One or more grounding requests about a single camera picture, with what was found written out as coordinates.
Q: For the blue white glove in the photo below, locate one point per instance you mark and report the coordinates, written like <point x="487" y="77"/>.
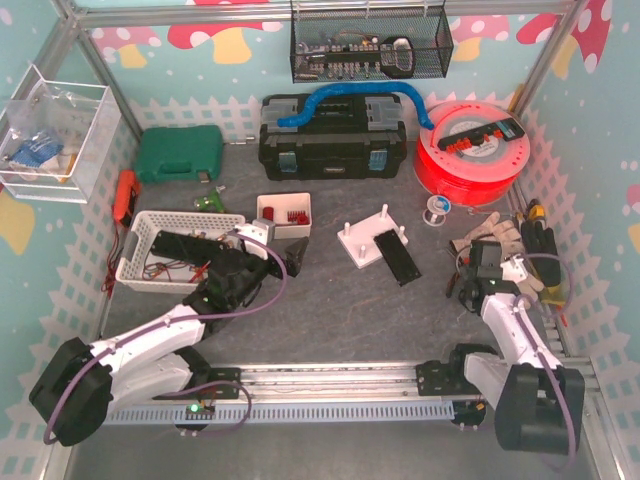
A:
<point x="38" y="152"/>

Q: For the black rail plate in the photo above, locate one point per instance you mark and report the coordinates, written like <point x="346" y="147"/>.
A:
<point x="397" y="257"/>

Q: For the red filament spool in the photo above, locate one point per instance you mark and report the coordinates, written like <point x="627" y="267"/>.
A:
<point x="476" y="176"/>

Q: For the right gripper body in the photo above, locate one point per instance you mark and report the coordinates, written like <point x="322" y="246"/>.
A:
<point x="480" y="270"/>

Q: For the white work glove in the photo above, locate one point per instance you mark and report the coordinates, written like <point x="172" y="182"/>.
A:
<point x="506" y="233"/>

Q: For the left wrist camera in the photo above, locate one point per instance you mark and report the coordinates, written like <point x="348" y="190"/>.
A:
<point x="261" y="231"/>

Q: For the white plastic basket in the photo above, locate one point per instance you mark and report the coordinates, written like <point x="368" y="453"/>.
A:
<point x="143" y="232"/>

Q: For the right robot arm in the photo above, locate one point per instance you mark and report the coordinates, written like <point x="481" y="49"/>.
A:
<point x="537" y="401"/>

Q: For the pliers with dark handles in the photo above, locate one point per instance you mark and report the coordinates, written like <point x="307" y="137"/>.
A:
<point x="456" y="285"/>

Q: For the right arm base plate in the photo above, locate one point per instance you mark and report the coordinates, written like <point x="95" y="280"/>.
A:
<point x="432" y="380"/>

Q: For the orange multimeter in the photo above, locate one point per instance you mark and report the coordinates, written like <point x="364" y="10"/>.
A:
<point x="127" y="193"/>

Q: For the white parts tray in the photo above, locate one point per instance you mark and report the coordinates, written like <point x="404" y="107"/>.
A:
<point x="282" y="203"/>

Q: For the grey slotted cable duct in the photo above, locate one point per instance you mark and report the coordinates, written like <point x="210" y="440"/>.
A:
<point x="272" y="413"/>

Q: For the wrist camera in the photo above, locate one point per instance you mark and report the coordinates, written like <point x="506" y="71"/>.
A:
<point x="513" y="269"/>
<point x="261" y="231"/>

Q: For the solder wire spool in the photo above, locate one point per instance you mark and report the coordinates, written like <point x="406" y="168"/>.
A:
<point x="437" y="209"/>

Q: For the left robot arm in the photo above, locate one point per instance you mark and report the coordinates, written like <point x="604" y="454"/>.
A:
<point x="84" y="383"/>

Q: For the black toolbox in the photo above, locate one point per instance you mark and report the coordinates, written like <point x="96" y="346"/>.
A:
<point x="348" y="137"/>

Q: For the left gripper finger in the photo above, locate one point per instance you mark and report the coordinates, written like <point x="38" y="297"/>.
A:
<point x="298" y="248"/>
<point x="294" y="261"/>

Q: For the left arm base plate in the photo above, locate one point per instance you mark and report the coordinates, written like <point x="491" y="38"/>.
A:
<point x="212" y="383"/>

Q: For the green tool case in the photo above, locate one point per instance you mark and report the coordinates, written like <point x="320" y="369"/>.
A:
<point x="179" y="153"/>

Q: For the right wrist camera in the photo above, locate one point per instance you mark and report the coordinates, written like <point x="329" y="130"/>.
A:
<point x="513" y="269"/>

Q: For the green small tool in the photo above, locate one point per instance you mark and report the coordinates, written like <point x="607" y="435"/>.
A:
<point x="212" y="201"/>

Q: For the clear acrylic wall box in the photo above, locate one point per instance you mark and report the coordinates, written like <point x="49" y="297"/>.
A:
<point x="85" y="117"/>

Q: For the white peg base plate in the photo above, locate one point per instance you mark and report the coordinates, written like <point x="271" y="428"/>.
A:
<point x="358" y="239"/>

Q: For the black wire mesh basket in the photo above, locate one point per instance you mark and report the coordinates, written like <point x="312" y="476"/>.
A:
<point x="353" y="41"/>

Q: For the large red spring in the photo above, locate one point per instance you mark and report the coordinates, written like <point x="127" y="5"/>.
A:
<point x="268" y="213"/>

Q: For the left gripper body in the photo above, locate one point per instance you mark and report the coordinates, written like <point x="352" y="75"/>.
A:
<point x="279" y="265"/>

